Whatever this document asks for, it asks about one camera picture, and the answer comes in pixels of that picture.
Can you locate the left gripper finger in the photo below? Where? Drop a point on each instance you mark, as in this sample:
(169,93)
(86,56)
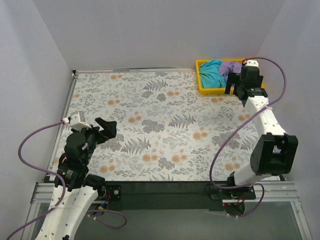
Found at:
(108,126)
(109,133)

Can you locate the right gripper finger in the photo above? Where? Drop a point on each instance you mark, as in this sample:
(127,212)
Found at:
(260,81)
(232,83)

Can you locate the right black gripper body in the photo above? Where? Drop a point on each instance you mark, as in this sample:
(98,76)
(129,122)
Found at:
(235,83)

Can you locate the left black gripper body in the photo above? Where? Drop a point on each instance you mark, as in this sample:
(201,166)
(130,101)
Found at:
(99,135)

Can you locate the purple t shirt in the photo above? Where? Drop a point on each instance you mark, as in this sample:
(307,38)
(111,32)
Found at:
(227,67)

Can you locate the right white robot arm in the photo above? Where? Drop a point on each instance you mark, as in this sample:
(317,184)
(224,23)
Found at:
(275,150)

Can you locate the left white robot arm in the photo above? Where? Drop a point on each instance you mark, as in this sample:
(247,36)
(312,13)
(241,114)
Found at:
(75,189)

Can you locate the teal t shirt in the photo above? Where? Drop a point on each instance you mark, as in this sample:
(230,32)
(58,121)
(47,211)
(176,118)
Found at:
(210,77)

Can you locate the yellow plastic bin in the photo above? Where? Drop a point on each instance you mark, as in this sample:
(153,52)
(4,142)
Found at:
(215,91)

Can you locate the floral table mat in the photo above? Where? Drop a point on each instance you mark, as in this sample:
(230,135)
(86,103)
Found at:
(166,130)

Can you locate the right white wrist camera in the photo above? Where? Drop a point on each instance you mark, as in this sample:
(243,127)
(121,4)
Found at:
(250,63)

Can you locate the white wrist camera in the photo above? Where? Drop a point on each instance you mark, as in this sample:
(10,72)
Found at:
(76,121)
(250,63)

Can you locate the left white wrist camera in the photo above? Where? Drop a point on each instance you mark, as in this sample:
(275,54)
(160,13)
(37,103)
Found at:
(76,121)

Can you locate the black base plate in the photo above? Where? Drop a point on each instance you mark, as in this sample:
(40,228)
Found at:
(169,195)

